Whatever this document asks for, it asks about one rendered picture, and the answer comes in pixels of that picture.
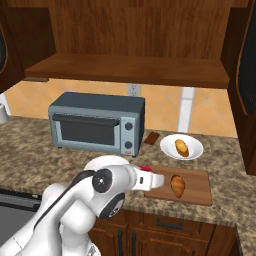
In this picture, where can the wooden base cupboard door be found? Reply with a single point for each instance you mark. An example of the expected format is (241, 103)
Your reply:
(106, 238)
(166, 245)

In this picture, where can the wooden cabinet door with mesh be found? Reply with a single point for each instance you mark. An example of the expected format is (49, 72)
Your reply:
(20, 43)
(245, 83)

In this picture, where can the wooden drawer front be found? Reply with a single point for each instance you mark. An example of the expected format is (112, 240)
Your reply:
(196, 224)

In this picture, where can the wooden cutting board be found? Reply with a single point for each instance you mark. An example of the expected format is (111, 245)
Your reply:
(196, 186)

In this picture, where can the toaster oven glass door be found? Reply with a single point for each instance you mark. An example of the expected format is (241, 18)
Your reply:
(86, 131)

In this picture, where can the white plate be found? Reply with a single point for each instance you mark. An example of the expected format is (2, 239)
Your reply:
(196, 146)

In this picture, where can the open wooden wall cabinet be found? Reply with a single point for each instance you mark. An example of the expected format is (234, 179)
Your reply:
(133, 40)

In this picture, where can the dark toaster oven knob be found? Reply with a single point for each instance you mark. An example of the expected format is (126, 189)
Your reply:
(128, 144)
(128, 126)

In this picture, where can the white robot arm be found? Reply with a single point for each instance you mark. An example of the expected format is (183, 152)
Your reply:
(71, 213)

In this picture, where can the golden brown croissant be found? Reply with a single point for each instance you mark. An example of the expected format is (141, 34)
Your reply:
(177, 186)

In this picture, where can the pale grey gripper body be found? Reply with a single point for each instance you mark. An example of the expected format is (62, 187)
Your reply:
(156, 181)

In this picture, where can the white wall socket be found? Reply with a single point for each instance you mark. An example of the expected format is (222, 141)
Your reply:
(134, 89)

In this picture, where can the golden bread roll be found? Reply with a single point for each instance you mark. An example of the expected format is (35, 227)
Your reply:
(182, 148)

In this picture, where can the white mug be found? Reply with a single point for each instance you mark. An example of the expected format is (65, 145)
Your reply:
(2, 111)

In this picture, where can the brown chocolate bar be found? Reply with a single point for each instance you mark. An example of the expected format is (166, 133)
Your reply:
(151, 138)

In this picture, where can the grey dishwasher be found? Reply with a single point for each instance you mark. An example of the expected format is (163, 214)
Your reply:
(13, 213)

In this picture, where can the grey toaster oven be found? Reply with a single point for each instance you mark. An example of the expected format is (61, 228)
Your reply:
(100, 106)

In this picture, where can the small red object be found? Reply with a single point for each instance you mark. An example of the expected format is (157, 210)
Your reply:
(145, 168)

